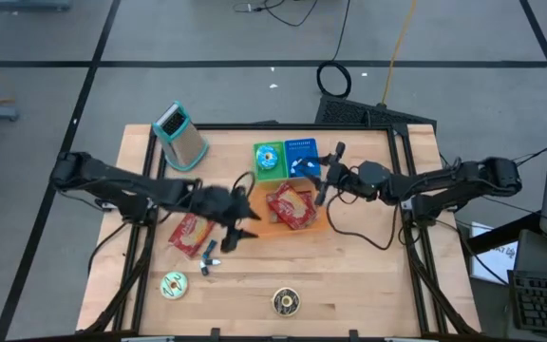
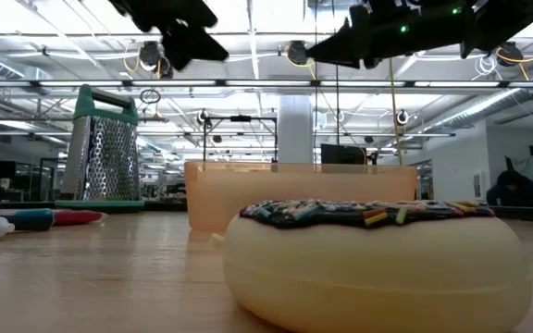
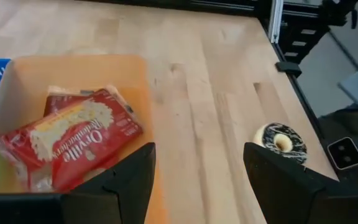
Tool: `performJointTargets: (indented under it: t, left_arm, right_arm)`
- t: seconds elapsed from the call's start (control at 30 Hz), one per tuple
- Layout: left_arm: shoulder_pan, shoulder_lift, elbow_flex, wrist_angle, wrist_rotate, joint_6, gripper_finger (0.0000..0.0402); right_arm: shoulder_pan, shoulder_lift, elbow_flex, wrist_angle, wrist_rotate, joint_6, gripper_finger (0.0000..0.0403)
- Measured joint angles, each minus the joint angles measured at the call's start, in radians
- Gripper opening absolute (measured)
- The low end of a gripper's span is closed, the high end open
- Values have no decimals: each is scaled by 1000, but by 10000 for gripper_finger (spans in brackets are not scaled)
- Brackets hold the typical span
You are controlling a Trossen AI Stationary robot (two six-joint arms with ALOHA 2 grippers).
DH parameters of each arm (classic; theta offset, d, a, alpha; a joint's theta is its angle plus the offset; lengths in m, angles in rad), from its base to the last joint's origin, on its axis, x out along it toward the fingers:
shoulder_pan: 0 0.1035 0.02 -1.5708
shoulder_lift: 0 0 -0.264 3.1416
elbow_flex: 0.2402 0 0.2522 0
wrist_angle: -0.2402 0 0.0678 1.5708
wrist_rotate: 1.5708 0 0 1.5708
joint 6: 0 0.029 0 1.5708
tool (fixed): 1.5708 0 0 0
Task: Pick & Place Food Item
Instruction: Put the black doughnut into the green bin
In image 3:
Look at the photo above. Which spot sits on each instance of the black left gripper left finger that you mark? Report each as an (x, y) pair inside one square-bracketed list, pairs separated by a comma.
[(126, 193)]

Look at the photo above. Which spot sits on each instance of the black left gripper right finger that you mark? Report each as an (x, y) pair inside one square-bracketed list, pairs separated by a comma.
[(278, 189)]

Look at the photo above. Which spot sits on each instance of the chocolate sprinkled toy donut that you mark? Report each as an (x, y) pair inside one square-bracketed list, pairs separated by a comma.
[(291, 137)]

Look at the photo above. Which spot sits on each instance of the red popcorn bag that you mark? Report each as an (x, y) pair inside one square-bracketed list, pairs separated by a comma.
[(61, 102), (73, 140)]

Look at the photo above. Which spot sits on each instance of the black table clamp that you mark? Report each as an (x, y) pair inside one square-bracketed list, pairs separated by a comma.
[(288, 68)]

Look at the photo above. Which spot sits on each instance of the orange translucent plastic bin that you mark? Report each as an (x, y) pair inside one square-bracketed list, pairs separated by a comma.
[(79, 73)]

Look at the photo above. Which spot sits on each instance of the small table-level camera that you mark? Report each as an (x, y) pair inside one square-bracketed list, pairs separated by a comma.
[(345, 153)]

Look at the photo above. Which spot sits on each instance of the aluminium frame post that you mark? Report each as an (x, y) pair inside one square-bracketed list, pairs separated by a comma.
[(276, 21)]

